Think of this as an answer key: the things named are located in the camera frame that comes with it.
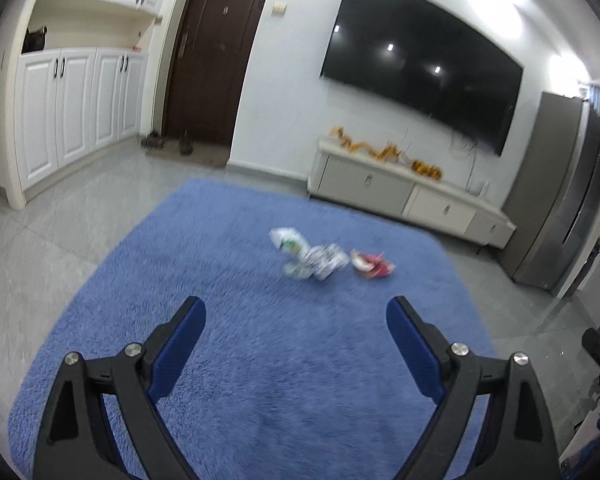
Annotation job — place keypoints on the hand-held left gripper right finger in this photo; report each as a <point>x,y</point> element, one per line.
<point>412,350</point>

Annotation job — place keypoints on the wall-mounted black television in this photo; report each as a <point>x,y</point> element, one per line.
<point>420,60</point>

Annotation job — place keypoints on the white wall cabinet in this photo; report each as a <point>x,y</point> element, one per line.
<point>75,105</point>

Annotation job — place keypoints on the beige wall switch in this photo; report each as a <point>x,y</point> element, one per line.
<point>279,8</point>

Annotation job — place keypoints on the black and white wrapper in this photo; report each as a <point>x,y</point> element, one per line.
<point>320,260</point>

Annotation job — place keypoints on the white television cabinet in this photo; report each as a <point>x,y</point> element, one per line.
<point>370,185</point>

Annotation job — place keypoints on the red snack wrapper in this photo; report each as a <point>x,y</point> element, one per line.
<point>372,264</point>

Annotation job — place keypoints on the grey double-door refrigerator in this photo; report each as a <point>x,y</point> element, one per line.
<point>555,185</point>

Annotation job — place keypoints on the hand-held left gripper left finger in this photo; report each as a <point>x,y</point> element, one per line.
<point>175,355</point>

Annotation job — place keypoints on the white and green wrapper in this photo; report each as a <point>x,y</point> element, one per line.
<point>287,239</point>

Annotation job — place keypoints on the black bag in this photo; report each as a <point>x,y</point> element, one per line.
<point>34,41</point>

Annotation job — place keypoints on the blue fluffy rug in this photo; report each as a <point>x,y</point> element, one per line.
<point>230,310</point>

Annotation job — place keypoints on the dark brown door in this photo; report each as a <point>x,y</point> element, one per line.
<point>215,60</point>

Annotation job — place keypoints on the golden dragon ornament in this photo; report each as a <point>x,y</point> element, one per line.
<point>387,152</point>

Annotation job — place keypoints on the golden tiger ornament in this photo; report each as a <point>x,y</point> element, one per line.
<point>427,169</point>

